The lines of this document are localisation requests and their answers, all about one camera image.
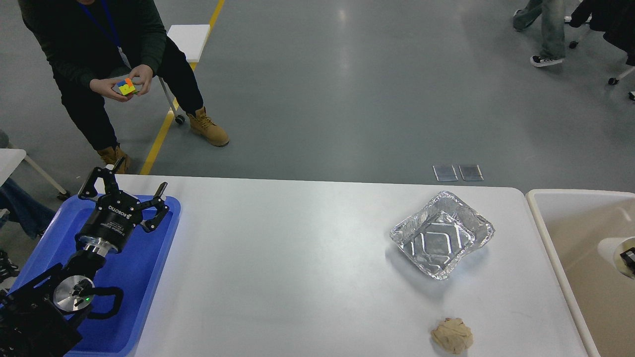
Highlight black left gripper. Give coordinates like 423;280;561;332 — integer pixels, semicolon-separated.
75;157;170;254

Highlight white paper cup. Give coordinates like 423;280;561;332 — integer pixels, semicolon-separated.
597;237;635;280

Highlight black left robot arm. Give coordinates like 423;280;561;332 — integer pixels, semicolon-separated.
1;158;170;357

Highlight blue plastic tray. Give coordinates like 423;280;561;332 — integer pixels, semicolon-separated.
11;196;181;357

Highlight beige plastic bin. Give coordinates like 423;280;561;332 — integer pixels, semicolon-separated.
526;189;635;357

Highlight seated person blue jeans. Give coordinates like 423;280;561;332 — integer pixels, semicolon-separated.
0;178;57;286

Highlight grey office chair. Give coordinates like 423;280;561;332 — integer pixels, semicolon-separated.
158;76;186;125

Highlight colourful puzzle cube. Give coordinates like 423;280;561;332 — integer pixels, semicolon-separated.
114;77;137;96

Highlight person in black trousers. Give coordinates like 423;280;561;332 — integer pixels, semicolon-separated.
18;0;230;174

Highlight right metal floor plate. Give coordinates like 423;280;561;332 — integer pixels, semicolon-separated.
458;164;485;181

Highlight metal floor plate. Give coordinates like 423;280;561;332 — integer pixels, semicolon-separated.
433;165;458;181
458;164;485;181

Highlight aluminium foil tray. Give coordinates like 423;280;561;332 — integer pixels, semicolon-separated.
389;190;495;281

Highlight left metal floor plate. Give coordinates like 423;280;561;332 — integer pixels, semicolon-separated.
433;165;458;181

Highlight person in green jeans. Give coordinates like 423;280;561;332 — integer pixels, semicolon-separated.
512;0;566;67

